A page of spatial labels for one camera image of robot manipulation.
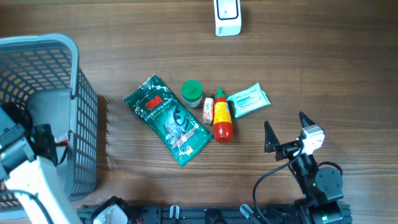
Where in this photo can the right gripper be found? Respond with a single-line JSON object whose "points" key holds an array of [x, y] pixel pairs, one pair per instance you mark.
{"points": [[272, 144]]}

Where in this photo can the teal wet wipes packet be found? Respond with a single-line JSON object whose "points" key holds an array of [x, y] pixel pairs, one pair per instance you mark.
{"points": [[248, 100]]}

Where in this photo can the red sauce bottle yellow label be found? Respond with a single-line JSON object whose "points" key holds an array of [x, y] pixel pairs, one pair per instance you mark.
{"points": [[222, 123]]}

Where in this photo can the small orange snack packet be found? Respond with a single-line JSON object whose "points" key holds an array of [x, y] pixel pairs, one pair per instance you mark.
{"points": [[208, 113]]}

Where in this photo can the green lid jar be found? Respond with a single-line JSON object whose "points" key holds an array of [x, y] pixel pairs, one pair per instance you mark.
{"points": [[192, 93]]}

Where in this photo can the green 3M gloves packet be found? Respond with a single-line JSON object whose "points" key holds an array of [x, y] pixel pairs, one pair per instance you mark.
{"points": [[156, 104]]}

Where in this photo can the grey plastic mesh basket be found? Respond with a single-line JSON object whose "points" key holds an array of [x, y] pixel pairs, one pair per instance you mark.
{"points": [[41, 75]]}

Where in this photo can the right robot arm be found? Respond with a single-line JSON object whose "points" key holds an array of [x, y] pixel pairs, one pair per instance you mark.
{"points": [[321, 183]]}

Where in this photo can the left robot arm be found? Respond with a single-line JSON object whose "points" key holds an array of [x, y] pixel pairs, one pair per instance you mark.
{"points": [[29, 168]]}

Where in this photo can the white barcode scanner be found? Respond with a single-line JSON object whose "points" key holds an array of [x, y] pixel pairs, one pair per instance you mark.
{"points": [[228, 20]]}

